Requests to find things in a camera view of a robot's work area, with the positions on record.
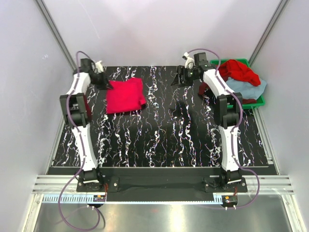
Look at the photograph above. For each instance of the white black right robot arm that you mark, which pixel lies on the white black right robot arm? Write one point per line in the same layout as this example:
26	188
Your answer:
227	113

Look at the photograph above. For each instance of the aluminium corner post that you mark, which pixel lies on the aluminium corner post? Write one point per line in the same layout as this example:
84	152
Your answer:
55	32
269	28

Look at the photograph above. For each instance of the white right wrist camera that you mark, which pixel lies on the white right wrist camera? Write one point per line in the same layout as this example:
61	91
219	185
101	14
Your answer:
189	61

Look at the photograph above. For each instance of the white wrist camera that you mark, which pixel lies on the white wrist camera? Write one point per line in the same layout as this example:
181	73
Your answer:
99	67
189	61

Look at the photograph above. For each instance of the orange connector board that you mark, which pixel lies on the orange connector board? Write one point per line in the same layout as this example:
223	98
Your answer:
232	199
99	198

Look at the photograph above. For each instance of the light blue t shirt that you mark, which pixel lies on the light blue t shirt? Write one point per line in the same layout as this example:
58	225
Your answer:
247	90

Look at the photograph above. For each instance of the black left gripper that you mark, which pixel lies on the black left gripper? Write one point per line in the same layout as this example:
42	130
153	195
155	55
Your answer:
102	79

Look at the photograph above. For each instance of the pink t shirt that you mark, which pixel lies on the pink t shirt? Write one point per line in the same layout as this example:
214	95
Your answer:
126	96

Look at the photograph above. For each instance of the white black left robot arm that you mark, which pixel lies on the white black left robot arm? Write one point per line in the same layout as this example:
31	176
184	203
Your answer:
78	116

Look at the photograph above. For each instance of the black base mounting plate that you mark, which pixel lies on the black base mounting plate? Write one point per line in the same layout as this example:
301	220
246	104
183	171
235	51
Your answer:
207	179

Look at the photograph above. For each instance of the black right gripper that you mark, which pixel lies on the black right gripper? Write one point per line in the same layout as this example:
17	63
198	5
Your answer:
181	77

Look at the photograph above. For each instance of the left orange connector board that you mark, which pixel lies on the left orange connector board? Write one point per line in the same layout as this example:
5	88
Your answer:
99	198

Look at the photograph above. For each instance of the right orange connector board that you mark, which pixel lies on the right orange connector board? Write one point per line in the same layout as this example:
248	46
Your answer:
232	199

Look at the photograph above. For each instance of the green plastic bin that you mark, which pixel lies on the green plastic bin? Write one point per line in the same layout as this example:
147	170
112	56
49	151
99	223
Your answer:
260	100

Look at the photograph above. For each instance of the aluminium front frame rail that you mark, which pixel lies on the aluminium front frame rail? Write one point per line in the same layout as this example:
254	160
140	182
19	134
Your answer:
269	184

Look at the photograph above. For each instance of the right aluminium corner post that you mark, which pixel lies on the right aluminium corner post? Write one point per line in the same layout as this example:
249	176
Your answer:
269	28

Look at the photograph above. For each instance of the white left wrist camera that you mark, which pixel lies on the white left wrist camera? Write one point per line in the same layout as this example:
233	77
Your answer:
99	67

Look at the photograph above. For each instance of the left aluminium corner post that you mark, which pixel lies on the left aluminium corner post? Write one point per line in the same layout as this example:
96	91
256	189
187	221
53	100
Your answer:
55	32

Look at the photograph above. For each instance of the red t shirt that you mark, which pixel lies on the red t shirt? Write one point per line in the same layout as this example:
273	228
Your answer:
239	72

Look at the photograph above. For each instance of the maroon t shirt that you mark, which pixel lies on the maroon t shirt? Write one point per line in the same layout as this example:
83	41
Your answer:
204	86

